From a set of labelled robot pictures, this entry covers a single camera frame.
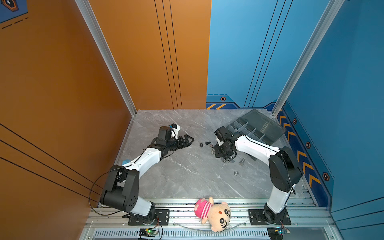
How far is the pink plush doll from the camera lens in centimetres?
67

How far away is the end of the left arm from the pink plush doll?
29 cm

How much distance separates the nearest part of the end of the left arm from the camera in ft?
2.49
